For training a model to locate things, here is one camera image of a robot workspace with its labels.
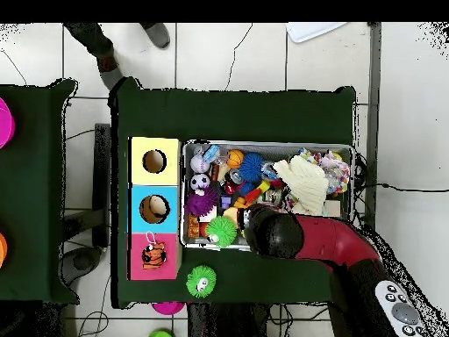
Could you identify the toy soccer ball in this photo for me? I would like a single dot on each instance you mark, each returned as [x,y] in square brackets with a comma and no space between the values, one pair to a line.
[200,182]

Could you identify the white toy baseball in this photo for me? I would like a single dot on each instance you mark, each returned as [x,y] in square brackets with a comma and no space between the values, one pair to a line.
[200,163]

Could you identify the person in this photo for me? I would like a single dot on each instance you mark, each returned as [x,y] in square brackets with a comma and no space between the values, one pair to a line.
[105,63]

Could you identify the orange bowl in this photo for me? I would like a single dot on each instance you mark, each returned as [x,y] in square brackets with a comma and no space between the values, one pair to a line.
[2,249]

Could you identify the dark green table cloth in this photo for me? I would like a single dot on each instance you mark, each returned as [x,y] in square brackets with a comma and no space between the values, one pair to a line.
[38,245]
[228,116]

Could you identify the cream quilted cloth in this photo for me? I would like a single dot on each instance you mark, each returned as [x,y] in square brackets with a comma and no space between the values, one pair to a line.
[305,182]

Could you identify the pale patterned cloth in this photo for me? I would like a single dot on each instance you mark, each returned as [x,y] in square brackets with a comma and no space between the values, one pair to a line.
[336,170]

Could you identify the pink bowl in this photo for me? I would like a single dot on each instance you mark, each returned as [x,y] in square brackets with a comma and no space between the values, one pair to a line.
[5,123]
[168,309]

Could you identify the purple spiky monster toy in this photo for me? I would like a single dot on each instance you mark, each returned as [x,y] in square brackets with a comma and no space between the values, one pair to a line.
[201,203]

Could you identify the clear mesh bin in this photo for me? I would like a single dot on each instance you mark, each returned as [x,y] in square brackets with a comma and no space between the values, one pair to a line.
[266,149]

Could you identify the orange toy brick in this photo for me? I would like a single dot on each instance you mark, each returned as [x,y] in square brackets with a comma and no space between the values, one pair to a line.
[193,226]

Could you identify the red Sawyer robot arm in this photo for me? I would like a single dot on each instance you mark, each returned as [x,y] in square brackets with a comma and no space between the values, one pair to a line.
[333,242]

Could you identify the orange striped plush tiger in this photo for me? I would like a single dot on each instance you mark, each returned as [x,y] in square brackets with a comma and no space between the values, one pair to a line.
[153,255]

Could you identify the blue spiky ball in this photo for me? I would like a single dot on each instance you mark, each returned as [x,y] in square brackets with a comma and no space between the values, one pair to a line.
[252,166]

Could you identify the wooden box with three holes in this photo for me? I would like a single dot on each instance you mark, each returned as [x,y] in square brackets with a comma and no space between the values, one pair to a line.
[170,175]

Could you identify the green spiky ball with eyes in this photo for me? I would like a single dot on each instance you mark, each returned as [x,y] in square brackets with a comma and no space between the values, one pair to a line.
[200,282]

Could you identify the orange toy basketball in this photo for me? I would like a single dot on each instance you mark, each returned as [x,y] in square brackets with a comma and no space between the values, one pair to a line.
[235,158]

